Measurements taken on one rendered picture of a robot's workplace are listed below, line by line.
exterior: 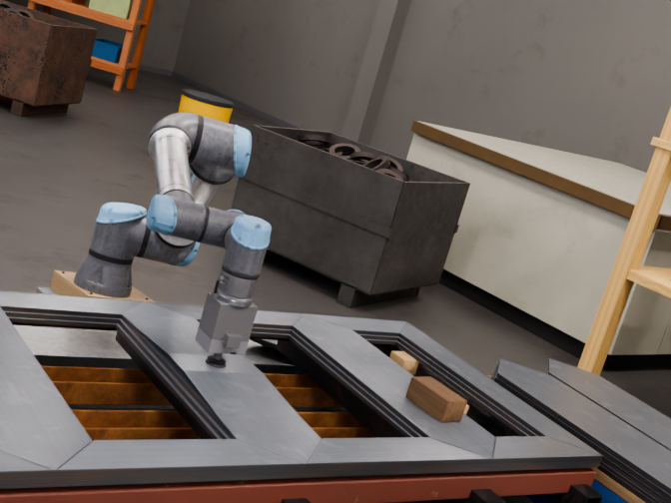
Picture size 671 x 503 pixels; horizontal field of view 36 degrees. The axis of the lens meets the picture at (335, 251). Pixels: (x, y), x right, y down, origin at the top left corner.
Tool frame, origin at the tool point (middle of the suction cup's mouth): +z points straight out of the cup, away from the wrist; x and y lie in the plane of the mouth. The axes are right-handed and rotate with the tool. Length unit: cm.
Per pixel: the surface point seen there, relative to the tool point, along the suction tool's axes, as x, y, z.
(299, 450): -32.5, 1.9, 0.4
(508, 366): 9, 90, 0
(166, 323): 23.6, -0.7, 0.4
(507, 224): 308, 368, 28
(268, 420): -21.7, 1.2, 0.2
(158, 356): 7.1, -9.1, 1.0
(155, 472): -37.4, -27.5, 1.2
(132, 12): 968, 346, -3
